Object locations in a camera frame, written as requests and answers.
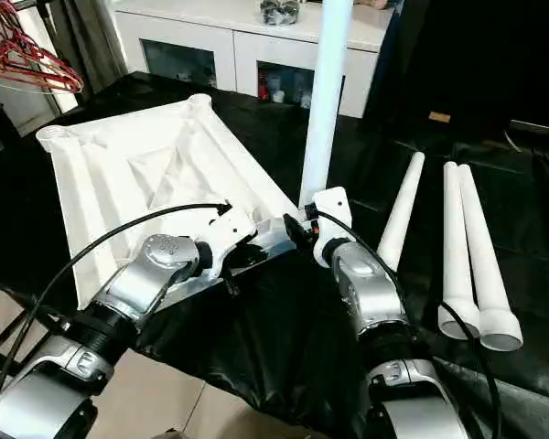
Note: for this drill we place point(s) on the white plastic table leg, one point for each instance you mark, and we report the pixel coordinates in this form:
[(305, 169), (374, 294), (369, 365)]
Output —
[(325, 101), (456, 247), (403, 210), (485, 274)]

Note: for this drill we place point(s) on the white plastic table top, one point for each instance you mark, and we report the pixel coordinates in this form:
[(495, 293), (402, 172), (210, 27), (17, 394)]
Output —
[(137, 174)]

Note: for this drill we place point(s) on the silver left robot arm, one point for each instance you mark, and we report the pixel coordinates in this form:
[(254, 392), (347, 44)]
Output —
[(137, 293)]

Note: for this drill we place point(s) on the black plastic mat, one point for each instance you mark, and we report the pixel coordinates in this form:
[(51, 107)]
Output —
[(274, 347)]

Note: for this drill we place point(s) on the red bottle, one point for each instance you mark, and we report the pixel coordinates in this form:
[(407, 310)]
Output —
[(263, 90)]

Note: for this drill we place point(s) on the small yellow label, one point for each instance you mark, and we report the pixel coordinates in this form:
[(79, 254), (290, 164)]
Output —
[(439, 117)]

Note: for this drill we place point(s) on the white cabinet with glass doors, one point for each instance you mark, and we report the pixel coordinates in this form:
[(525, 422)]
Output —
[(210, 41)]

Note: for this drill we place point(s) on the dark object on cabinet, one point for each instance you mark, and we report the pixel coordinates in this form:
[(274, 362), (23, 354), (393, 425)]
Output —
[(280, 11)]

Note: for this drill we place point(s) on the grey curtain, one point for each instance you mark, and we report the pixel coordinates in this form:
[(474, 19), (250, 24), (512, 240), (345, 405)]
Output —
[(87, 37)]

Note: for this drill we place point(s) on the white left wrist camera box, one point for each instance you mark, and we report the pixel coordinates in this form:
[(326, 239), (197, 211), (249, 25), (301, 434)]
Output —
[(229, 233)]

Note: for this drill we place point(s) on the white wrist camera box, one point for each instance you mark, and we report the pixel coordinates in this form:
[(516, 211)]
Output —
[(229, 233), (334, 210)]

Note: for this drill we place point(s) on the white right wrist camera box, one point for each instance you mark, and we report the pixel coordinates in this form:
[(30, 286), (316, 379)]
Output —
[(334, 210)]

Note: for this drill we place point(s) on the black metal table frame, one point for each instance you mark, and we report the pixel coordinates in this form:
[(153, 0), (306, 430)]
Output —
[(18, 334)]

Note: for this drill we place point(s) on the black horizontal rail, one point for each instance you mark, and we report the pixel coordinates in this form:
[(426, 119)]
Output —
[(540, 128)]

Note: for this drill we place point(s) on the dark metal clothes rail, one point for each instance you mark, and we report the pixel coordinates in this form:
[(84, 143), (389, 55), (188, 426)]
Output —
[(9, 9)]

